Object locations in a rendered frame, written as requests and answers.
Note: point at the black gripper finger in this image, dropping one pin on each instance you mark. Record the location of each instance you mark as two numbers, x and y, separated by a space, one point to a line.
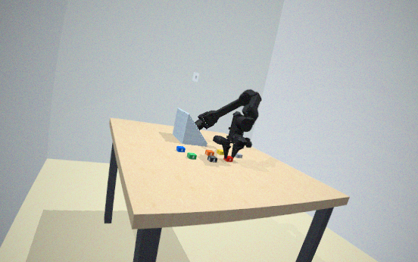
235 150
226 150

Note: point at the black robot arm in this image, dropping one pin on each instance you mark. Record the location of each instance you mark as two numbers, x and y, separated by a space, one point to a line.
250 100

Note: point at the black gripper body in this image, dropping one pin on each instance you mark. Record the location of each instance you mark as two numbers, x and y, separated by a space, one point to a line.
223 141

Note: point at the green block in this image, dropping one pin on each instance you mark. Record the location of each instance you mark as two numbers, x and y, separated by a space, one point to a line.
192 156

